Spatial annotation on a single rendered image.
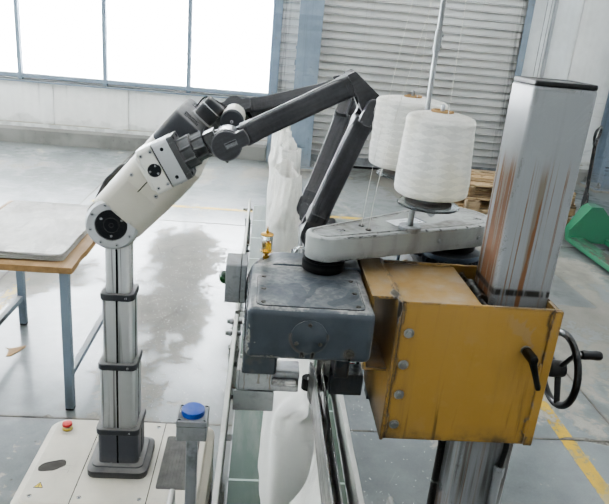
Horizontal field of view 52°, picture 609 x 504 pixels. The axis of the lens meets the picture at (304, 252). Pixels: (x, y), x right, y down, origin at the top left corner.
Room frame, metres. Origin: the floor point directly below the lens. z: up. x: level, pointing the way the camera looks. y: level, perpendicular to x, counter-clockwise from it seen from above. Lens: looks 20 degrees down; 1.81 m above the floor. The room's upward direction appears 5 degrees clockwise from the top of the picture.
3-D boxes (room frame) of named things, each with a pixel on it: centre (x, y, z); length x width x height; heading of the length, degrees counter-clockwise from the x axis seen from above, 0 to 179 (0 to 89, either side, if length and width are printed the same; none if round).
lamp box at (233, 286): (1.27, 0.14, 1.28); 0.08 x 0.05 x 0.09; 5
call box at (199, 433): (1.39, 0.25, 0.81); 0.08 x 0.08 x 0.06; 5
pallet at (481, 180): (6.87, -2.18, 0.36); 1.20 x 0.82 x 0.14; 91
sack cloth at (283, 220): (3.31, 0.12, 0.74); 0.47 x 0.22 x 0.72; 3
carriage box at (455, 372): (1.23, -0.35, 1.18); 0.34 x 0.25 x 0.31; 95
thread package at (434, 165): (1.19, -0.23, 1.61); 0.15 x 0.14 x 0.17; 5
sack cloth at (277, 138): (4.74, 0.24, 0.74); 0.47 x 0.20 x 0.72; 7
